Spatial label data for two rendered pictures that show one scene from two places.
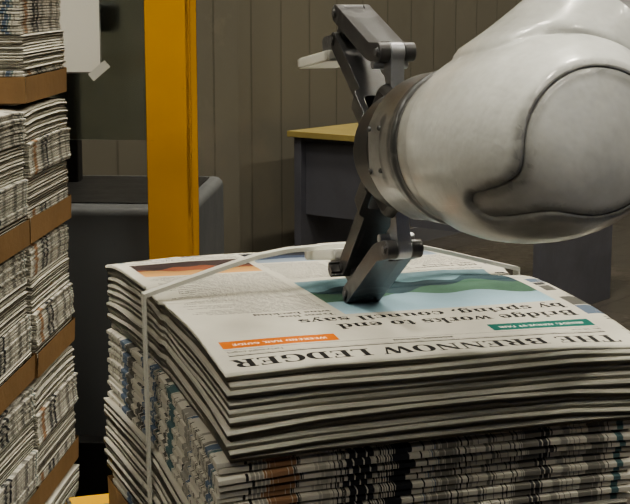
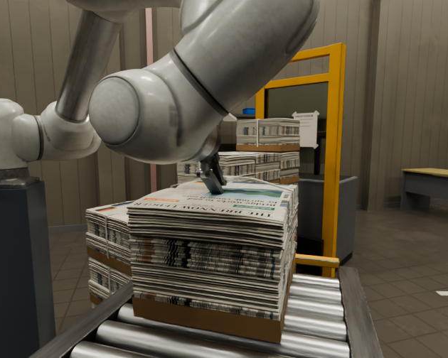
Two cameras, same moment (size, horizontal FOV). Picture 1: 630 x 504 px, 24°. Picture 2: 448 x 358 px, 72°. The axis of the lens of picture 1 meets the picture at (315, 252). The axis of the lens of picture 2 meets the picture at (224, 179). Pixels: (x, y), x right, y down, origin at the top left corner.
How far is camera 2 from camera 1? 0.63 m
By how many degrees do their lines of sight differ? 35
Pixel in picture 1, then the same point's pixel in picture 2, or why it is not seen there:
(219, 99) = (380, 160)
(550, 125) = (92, 104)
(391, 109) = not seen: hidden behind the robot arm
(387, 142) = not seen: hidden behind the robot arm
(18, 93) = (279, 148)
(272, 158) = (397, 176)
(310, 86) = (410, 158)
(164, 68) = (330, 145)
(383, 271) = (208, 182)
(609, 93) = (112, 88)
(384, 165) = not seen: hidden behind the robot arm
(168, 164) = (330, 170)
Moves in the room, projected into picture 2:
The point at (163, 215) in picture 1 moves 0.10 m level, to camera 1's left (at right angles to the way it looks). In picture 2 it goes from (328, 183) to (315, 182)
